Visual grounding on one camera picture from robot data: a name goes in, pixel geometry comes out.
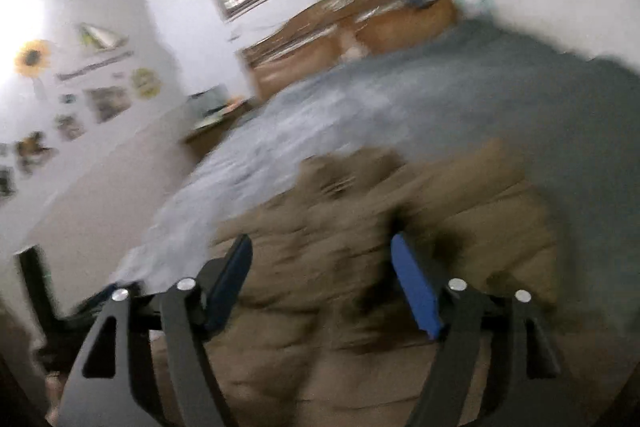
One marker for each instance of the teal bag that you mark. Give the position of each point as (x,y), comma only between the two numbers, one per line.
(207,102)

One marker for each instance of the small kitten wall sticker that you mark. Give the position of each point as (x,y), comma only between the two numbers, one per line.
(70,128)

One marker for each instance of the wooden nightstand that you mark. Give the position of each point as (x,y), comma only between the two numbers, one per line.
(210,137)

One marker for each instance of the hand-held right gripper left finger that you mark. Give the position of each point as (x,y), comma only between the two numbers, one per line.
(227,287)

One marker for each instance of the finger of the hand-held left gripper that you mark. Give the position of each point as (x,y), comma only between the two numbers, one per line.
(107,289)

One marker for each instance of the black cat wall sticker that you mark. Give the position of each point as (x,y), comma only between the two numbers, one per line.
(6,182)

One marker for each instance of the lettering wall sticker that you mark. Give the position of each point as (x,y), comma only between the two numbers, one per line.
(95,66)

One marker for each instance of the sunflower wall sticker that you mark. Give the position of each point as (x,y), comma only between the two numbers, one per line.
(32,59)

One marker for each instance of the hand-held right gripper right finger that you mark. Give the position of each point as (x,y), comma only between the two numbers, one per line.
(417,289)

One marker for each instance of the wooden bed headboard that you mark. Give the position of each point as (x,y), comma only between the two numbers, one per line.
(300,47)

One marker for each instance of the peeling wall poster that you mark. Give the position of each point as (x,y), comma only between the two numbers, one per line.
(100,38)

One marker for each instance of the brown puffer jacket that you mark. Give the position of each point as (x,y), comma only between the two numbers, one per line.
(350,207)

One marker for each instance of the grey cats wall sticker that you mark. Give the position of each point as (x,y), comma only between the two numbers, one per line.
(107,103)

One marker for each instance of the yellow flower cat sticker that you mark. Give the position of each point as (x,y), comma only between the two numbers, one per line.
(146,83)

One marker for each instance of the hatted cat wall sticker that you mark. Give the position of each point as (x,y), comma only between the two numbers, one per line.
(34,152)

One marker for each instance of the bed with grey blanket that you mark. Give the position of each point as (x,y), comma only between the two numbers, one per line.
(450,92)

